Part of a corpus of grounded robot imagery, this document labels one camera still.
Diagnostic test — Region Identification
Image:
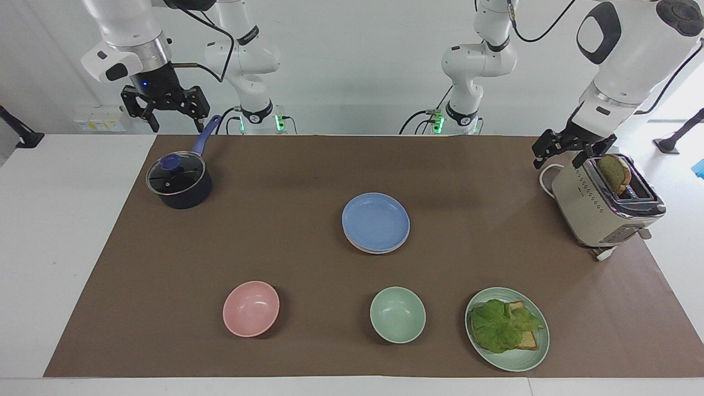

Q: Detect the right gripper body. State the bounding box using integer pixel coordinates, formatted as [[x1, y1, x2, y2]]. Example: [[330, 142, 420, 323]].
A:
[[129, 64, 189, 106]]

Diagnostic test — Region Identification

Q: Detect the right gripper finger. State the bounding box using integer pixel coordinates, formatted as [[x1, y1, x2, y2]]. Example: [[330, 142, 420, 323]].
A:
[[120, 86, 162, 134], [163, 85, 212, 134]]

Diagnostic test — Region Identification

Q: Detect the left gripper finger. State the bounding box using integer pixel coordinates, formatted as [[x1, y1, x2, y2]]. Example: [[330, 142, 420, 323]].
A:
[[531, 129, 573, 170], [571, 134, 618, 169]]

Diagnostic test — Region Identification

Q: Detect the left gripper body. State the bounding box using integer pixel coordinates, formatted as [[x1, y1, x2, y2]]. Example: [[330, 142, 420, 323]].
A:
[[564, 117, 610, 149]]

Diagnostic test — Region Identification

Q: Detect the brown bread slice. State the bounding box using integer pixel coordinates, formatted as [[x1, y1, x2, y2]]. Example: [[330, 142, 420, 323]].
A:
[[506, 300, 540, 350], [597, 154, 633, 196]]

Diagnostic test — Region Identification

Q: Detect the glass lid with blue knob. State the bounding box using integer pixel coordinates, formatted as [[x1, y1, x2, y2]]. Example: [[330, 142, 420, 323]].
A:
[[146, 153, 206, 196]]

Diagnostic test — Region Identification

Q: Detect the dark blue saucepan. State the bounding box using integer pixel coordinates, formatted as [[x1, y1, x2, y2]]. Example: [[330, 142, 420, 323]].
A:
[[146, 114, 222, 210]]

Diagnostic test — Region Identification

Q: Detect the black stand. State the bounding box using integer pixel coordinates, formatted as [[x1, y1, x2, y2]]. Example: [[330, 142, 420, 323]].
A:
[[652, 108, 704, 155], [0, 104, 45, 150]]

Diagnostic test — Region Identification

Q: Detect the green lettuce leaf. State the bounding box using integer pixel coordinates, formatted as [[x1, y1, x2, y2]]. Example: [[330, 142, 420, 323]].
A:
[[469, 299, 545, 354]]

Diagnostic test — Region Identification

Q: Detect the blue plate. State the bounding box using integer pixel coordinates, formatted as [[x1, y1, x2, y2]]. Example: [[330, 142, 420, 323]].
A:
[[342, 192, 411, 252]]

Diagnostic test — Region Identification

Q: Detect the pink bowl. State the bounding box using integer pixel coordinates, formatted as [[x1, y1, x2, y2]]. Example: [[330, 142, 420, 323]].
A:
[[222, 280, 281, 338]]

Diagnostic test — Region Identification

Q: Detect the green plate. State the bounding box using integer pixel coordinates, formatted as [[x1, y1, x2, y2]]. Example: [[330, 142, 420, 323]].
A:
[[465, 287, 551, 373]]

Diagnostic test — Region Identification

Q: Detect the green bowl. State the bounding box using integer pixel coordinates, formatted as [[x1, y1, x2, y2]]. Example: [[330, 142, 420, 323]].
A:
[[369, 286, 427, 345]]

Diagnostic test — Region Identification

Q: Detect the black cable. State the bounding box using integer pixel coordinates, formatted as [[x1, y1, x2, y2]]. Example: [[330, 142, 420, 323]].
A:
[[399, 85, 455, 136], [164, 0, 238, 84], [507, 0, 577, 44], [215, 106, 243, 136], [634, 40, 704, 116]]

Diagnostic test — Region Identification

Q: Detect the white wall socket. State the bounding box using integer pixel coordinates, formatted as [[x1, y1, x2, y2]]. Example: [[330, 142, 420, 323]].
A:
[[73, 106, 126, 133]]

